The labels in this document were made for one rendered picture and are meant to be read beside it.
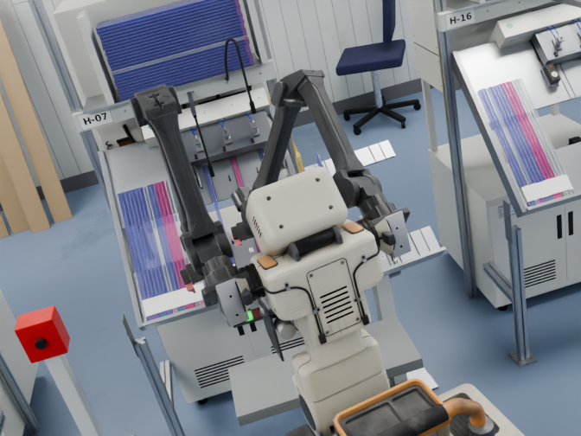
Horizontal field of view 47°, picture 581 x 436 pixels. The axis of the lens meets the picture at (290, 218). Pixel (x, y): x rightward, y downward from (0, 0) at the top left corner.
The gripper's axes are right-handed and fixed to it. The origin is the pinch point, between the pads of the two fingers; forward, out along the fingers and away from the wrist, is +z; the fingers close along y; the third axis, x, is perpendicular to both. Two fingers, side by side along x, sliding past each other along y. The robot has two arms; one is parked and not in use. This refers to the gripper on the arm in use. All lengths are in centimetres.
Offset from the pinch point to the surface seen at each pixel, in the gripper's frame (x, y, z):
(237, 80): -64, -10, -5
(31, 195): -187, 144, 225
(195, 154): -41.8, 12.5, 3.6
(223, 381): 23, 27, 83
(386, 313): 24, -44, 48
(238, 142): -42.5, -4.0, 4.0
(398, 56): -202, -146, 190
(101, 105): -64, 41, -9
